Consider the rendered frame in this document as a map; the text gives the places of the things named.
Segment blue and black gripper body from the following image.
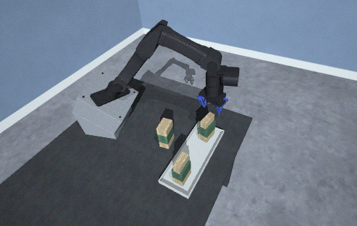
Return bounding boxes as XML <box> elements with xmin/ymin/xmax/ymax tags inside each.
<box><xmin>199</xmin><ymin>85</ymin><xmax>226</xmax><ymax>107</ymax></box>

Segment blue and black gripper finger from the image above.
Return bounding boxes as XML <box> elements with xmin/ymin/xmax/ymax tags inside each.
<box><xmin>216</xmin><ymin>98</ymin><xmax>228</xmax><ymax>114</ymax></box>
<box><xmin>197</xmin><ymin>96</ymin><xmax>207</xmax><ymax>108</ymax></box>

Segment white tray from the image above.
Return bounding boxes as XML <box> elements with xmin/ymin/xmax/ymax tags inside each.
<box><xmin>158</xmin><ymin>121</ymin><xmax>224</xmax><ymax>199</ymax></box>

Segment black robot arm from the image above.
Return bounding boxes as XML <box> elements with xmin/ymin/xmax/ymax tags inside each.
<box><xmin>90</xmin><ymin>20</ymin><xmax>240</xmax><ymax>107</ymax></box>

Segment tan block with green band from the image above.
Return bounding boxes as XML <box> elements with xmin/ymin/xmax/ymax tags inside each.
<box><xmin>171</xmin><ymin>152</ymin><xmax>191</xmax><ymax>186</ymax></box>
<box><xmin>156</xmin><ymin>118</ymin><xmax>174</xmax><ymax>149</ymax></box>
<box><xmin>198</xmin><ymin>112</ymin><xmax>216</xmax><ymax>143</ymax></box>

